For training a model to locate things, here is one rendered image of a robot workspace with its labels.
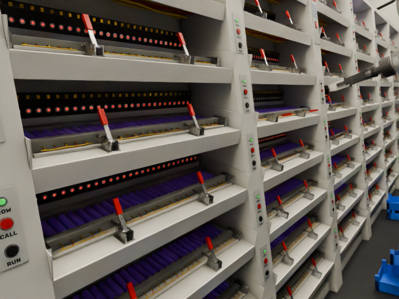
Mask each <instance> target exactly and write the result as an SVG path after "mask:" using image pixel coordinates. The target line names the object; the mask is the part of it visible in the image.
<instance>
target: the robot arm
mask: <svg viewBox="0 0 399 299"><path fill-rule="evenodd" d="M396 6H397V12H398V16H399V0H396ZM381 73H382V74H383V76H384V77H385V78H388V77H391V76H393V75H395V74H396V73H397V74H398V75H399V50H398V51H396V52H393V53H391V57H390V56H387V57H386V58H383V59H380V60H379V67H374V66H373V67H371V68H369V69H367V70H365V71H363V72H360V73H358V74H355V75H352V76H350V77H348V78H345V77H344V79H342V80H341V81H338V82H335V83H333V84H330V85H328V88H329V91H330V92H334V91H337V90H340V89H342V88H345V87H348V86H350V87H352V85H354V84H356V83H358V82H362V81H364V80H367V79H371V78H376V77H378V75H379V74H381Z"/></svg>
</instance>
